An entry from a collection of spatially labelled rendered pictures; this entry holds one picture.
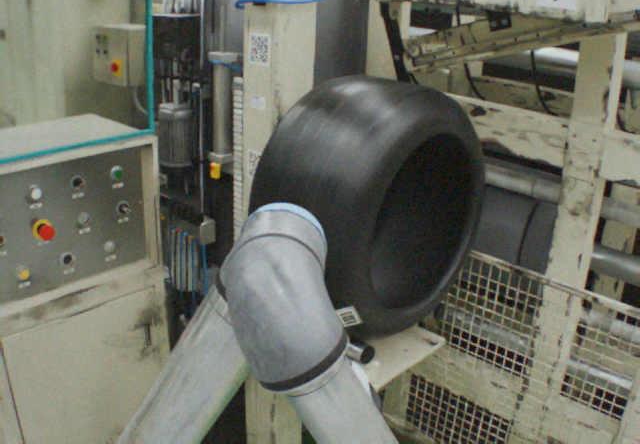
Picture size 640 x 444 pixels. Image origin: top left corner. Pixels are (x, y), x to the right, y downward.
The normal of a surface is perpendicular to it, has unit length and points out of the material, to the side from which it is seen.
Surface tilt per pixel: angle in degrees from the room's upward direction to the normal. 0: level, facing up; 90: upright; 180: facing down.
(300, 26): 90
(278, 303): 45
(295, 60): 90
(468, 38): 90
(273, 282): 38
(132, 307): 90
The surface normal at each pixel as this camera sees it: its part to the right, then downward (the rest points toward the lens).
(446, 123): 0.74, 0.08
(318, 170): -0.57, -0.29
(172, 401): -0.35, 0.11
